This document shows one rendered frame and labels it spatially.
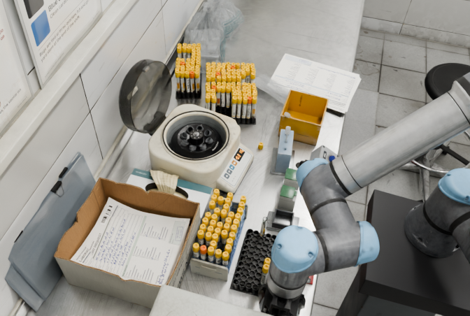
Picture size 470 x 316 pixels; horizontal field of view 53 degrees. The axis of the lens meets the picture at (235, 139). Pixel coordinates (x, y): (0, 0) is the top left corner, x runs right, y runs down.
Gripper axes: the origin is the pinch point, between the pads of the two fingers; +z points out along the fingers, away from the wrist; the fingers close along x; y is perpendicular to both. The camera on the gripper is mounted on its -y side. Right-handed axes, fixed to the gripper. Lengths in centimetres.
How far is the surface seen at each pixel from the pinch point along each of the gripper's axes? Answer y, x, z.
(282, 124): -62, -11, 4
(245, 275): -10.0, -10.0, 7.1
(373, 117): -176, 33, 97
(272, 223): -26.6, -6.6, 6.3
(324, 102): -74, 0, 1
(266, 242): -21.0, -7.0, 7.7
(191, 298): 10.6, -16.5, -20.5
